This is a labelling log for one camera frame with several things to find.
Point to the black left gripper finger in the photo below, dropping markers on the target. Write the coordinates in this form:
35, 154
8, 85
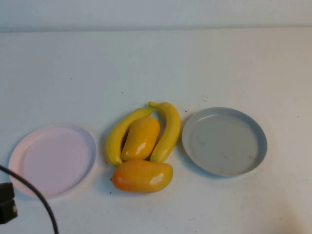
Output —
8, 212

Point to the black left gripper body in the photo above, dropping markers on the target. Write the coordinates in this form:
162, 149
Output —
6, 192

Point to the yellow banana hooked stem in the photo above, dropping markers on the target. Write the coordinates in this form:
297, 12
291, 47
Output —
114, 141

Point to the mango with orange end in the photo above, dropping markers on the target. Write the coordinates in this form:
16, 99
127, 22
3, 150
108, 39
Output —
141, 176

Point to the yellow mango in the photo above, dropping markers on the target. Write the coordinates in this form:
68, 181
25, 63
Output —
141, 139

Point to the yellow banana green tip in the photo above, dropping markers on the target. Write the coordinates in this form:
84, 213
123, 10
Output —
170, 131

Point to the pink round plate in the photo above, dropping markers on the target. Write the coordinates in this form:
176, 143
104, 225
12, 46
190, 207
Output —
53, 158

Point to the grey-blue round plate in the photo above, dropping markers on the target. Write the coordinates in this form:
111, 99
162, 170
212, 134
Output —
224, 146

